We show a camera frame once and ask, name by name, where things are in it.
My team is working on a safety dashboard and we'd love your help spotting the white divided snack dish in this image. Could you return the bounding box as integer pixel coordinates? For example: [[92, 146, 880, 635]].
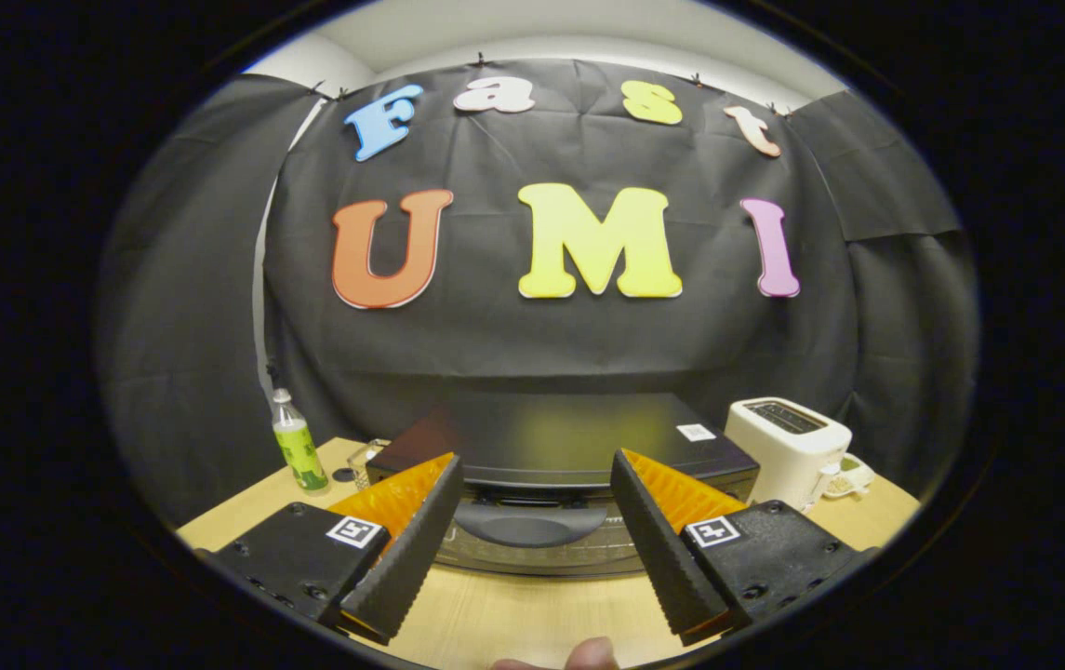
[[820, 453, 875, 500]]

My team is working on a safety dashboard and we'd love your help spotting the small clear glass container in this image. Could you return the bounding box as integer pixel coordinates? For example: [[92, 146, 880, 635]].
[[346, 438, 392, 491]]

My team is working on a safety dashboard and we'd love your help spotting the black toaster oven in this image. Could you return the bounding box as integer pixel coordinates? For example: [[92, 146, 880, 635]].
[[365, 391, 762, 579]]

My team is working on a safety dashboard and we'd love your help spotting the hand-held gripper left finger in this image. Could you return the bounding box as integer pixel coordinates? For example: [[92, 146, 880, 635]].
[[206, 452, 464, 646]]

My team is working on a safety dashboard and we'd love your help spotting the green label drink bottle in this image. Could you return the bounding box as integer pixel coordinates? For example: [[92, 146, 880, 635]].
[[271, 388, 331, 494]]

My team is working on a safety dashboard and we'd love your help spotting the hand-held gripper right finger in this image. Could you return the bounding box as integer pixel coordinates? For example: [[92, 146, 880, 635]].
[[610, 449, 872, 648]]

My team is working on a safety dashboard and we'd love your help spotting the white pop-up toaster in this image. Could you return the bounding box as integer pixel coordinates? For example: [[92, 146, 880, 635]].
[[725, 397, 854, 514]]

